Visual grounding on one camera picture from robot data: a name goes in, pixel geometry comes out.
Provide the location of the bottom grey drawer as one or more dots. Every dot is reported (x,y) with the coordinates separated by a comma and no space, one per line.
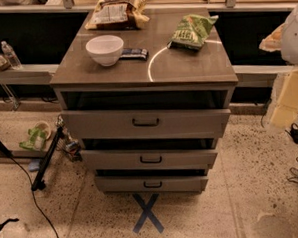
(151,184)

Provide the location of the brown chip bag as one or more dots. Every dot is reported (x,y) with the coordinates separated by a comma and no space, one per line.
(118,14)

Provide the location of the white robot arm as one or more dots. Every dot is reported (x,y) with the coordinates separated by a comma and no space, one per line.
(285,39)

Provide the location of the top grey drawer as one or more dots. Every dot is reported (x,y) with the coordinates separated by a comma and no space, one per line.
(146,124)

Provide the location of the dark blue snack bar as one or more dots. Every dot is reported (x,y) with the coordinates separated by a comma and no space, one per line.
(135,54)

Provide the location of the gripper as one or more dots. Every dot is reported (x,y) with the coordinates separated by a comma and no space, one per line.
(294,38)

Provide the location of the grey drawer cabinet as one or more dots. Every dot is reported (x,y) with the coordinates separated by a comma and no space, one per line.
(171,79)

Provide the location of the green jalapeno chip bag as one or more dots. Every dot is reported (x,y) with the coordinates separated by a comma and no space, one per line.
(192,31)

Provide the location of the black tripod leg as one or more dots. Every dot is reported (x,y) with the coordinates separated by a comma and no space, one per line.
(38,183)

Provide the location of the white ceramic bowl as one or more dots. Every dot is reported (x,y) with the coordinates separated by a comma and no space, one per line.
(105,49)

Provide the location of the blue tape cross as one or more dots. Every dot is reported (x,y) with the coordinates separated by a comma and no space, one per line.
(147,213)

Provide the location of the black power adapter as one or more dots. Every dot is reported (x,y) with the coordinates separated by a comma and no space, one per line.
(293,132)

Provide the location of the middle grey drawer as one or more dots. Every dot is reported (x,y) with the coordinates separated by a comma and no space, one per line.
(149,159)

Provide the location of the grey drawer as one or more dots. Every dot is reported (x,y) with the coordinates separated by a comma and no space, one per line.
(149,159)
(146,124)
(151,184)

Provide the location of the clear plastic water bottle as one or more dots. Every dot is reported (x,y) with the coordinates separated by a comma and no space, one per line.
(10,55)

